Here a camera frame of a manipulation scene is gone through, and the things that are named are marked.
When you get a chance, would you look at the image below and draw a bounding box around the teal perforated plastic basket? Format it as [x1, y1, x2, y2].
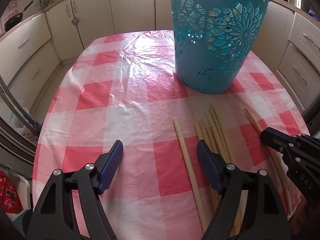
[168, 0, 272, 94]

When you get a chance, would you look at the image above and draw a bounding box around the cream drawer cabinet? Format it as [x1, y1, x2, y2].
[265, 0, 320, 110]
[0, 12, 61, 87]

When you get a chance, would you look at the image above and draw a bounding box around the black frying pan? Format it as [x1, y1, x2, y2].
[4, 0, 35, 31]

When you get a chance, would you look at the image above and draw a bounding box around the red floral cloth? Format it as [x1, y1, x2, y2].
[0, 171, 23, 214]

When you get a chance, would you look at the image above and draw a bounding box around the pink checkered plastic tablecloth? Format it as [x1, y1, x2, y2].
[35, 30, 310, 240]

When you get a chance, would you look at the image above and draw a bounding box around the white plastic bag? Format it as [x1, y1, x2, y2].
[9, 100, 34, 137]

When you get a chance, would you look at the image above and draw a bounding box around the single wooden chopstick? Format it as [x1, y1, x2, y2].
[172, 102, 293, 237]

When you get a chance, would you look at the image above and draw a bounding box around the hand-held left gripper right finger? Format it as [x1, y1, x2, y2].
[197, 140, 292, 240]

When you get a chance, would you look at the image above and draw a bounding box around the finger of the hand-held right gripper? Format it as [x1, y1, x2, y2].
[260, 127, 300, 155]

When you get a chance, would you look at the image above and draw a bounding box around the dark metal frame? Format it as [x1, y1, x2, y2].
[0, 75, 42, 167]

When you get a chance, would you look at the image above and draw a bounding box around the cream cabinet doors row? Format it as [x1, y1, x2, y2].
[44, 0, 173, 63]

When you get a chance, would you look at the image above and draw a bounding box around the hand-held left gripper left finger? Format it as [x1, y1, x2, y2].
[31, 140, 124, 240]

